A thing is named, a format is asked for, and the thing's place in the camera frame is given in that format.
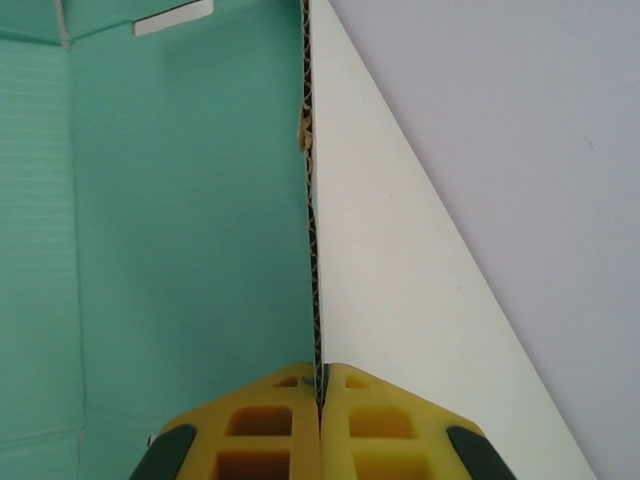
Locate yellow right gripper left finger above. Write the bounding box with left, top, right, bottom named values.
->
left=130, top=360, right=322, bottom=480

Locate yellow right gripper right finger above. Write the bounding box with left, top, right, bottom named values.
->
left=321, top=360, right=516, bottom=480

